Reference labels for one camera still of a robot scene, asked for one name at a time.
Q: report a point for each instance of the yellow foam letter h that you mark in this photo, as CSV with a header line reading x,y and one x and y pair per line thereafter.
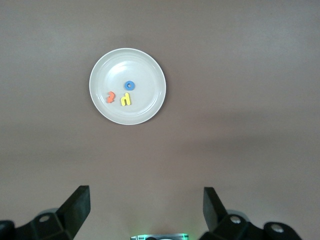
x,y
128,100

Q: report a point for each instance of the brown table cover sheet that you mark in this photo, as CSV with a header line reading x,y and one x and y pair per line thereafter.
x,y
225,100

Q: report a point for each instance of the orange foam letter t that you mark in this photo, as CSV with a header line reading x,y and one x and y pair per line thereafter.
x,y
110,97

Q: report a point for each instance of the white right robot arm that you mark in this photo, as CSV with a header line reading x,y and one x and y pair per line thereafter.
x,y
160,238

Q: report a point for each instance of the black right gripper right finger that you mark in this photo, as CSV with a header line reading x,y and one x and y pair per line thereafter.
x,y
217,220

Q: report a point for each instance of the beige brown plate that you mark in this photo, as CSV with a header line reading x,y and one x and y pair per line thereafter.
x,y
145,75

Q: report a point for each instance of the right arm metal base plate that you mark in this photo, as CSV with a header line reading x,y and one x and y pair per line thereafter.
x,y
136,237

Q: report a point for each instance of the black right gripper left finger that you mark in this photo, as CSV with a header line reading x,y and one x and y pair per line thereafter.
x,y
72,212

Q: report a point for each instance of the blue foam letter o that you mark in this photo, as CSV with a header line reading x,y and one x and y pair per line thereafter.
x,y
125,85

